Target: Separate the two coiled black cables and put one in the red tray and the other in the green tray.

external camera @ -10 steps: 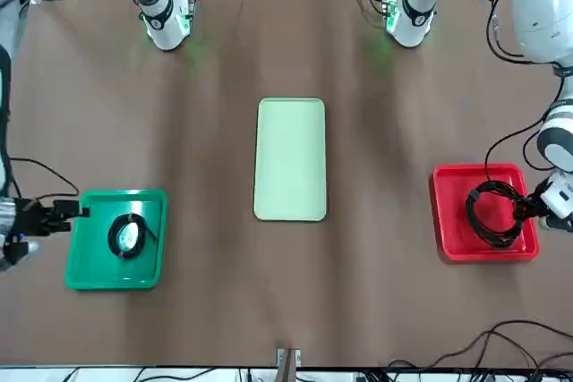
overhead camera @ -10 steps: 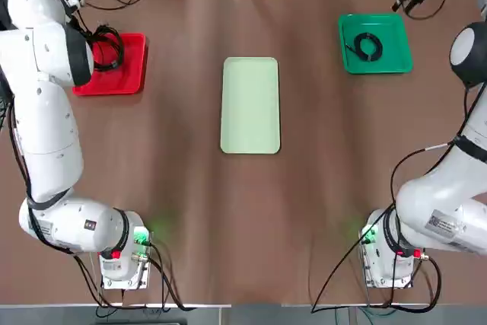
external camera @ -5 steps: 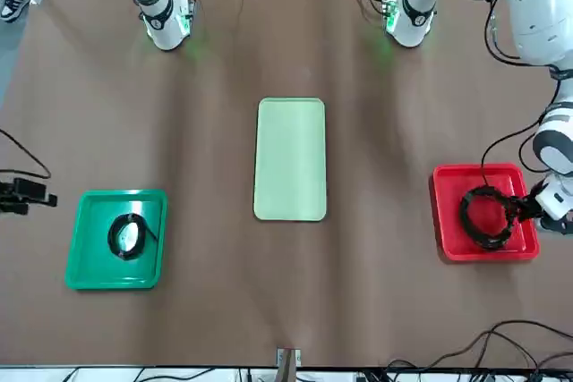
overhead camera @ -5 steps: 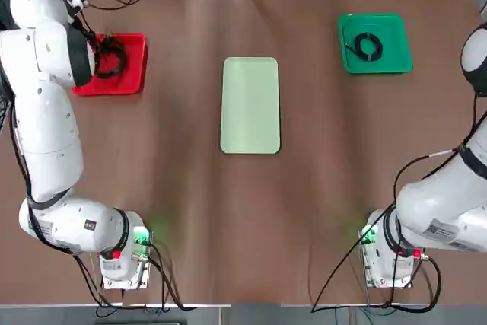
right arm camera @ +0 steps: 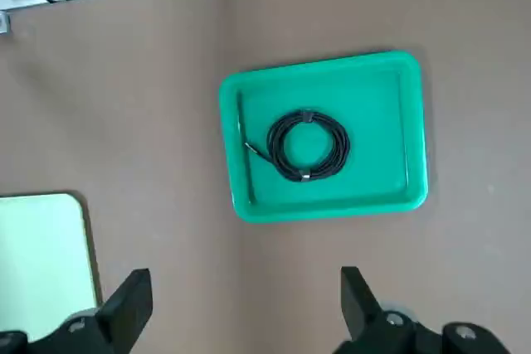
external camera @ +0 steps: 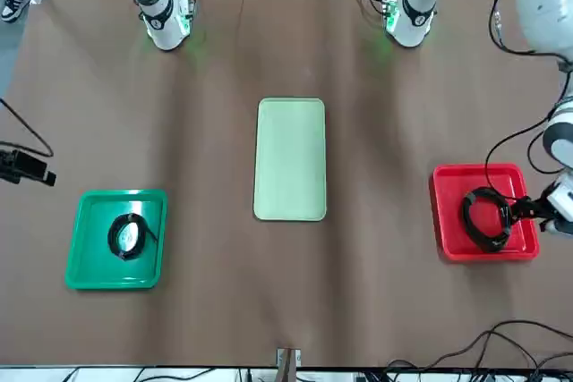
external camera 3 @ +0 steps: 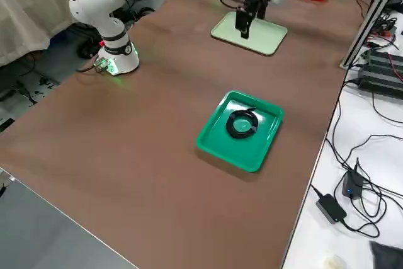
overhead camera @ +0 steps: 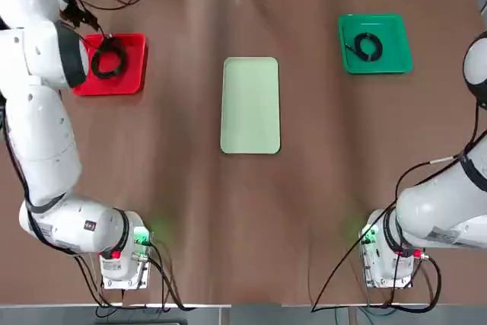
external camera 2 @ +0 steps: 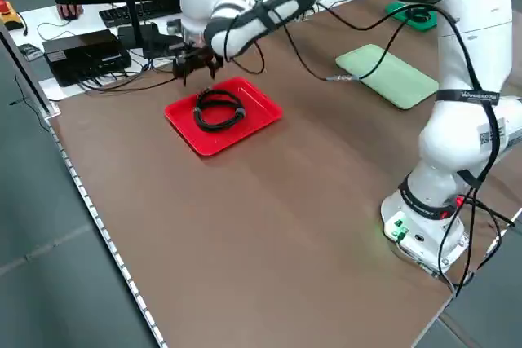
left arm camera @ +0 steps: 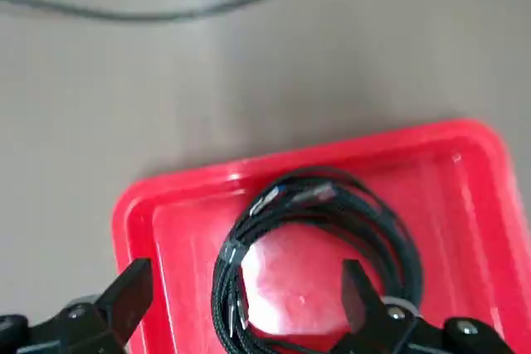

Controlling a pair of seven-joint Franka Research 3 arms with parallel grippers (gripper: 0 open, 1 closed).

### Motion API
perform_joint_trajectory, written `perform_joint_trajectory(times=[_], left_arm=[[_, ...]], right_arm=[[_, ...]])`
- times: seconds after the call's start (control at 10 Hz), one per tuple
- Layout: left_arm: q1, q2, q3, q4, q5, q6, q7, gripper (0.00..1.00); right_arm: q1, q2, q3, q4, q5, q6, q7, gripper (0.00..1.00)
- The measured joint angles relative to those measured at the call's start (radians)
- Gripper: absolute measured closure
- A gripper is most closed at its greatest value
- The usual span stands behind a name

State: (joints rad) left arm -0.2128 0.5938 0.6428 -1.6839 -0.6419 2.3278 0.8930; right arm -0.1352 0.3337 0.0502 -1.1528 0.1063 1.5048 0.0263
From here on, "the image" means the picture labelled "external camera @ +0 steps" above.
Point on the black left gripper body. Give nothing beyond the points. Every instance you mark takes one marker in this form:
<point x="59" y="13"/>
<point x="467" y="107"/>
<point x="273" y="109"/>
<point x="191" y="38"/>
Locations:
<point x="544" y="213"/>

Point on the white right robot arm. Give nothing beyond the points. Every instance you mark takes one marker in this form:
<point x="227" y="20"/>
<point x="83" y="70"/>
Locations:
<point x="161" y="24"/>

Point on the red plastic tray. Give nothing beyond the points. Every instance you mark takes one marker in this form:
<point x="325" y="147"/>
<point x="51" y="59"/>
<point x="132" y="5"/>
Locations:
<point x="447" y="212"/>

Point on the pale green flat tray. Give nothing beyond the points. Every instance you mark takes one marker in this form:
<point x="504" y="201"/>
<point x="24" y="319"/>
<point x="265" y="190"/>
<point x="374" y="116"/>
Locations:
<point x="289" y="158"/>

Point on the green plastic tray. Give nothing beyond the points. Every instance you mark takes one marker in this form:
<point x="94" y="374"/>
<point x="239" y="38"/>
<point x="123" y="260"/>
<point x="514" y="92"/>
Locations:
<point x="89" y="243"/>

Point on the person's foot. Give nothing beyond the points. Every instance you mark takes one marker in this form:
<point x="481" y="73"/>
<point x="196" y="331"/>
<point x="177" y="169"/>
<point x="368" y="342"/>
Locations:
<point x="13" y="6"/>

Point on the aluminium frame post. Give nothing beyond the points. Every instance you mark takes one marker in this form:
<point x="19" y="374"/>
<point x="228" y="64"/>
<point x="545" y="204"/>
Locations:
<point x="288" y="364"/>

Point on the black side camera on mount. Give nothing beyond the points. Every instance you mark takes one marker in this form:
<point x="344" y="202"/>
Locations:
<point x="22" y="167"/>

